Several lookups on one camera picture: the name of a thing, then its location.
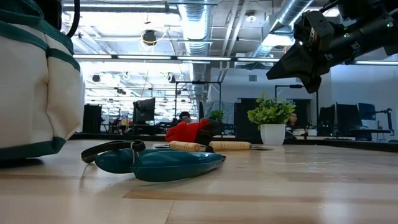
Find blue-screen monitor on arm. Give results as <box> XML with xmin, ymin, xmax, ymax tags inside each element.
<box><xmin>357</xmin><ymin>102</ymin><xmax>377</xmax><ymax>121</ymax></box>

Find overhead light bar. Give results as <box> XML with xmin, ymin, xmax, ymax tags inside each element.
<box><xmin>73</xmin><ymin>54</ymin><xmax>398</xmax><ymax>66</ymax></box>

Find small green plant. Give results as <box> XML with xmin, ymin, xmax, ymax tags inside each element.
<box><xmin>208</xmin><ymin>109</ymin><xmax>225</xmax><ymax>123</ymax></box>

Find wide black computer monitor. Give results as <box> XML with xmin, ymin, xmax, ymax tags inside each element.
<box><xmin>317</xmin><ymin>103</ymin><xmax>363</xmax><ymax>137</ymax></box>

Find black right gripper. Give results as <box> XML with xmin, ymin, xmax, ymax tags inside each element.
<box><xmin>266</xmin><ymin>24</ymin><xmax>371</xmax><ymax>95</ymax></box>

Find person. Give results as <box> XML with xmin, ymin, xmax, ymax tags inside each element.
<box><xmin>285</xmin><ymin>113</ymin><xmax>300</xmax><ymax>139</ymax></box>
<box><xmin>177</xmin><ymin>111</ymin><xmax>193</xmax><ymax>124</ymax></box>

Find wooden-handled garden trowel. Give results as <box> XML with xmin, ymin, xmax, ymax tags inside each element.
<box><xmin>154</xmin><ymin>141</ymin><xmax>201</xmax><ymax>152</ymax></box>

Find green plant in white pot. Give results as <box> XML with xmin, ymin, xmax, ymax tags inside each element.
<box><xmin>247</xmin><ymin>91</ymin><xmax>297</xmax><ymax>146</ymax></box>

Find red and black garden glove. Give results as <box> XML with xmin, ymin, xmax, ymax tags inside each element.
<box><xmin>165</xmin><ymin>118</ymin><xmax>223</xmax><ymax>146</ymax></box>

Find black pipe stand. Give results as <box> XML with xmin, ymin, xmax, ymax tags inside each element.
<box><xmin>174</xmin><ymin>80</ymin><xmax>223</xmax><ymax>119</ymax></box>

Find cream green-trimmed gardening bag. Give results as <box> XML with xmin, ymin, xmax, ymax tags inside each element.
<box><xmin>0</xmin><ymin>0</ymin><xmax>85</xmax><ymax>161</ymax></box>

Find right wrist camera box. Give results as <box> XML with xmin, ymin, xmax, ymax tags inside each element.
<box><xmin>294</xmin><ymin>11</ymin><xmax>336</xmax><ymax>50</ymax></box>

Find tall black cabinet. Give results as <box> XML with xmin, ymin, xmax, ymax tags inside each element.
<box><xmin>233</xmin><ymin>98</ymin><xmax>261</xmax><ymax>141</ymax></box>

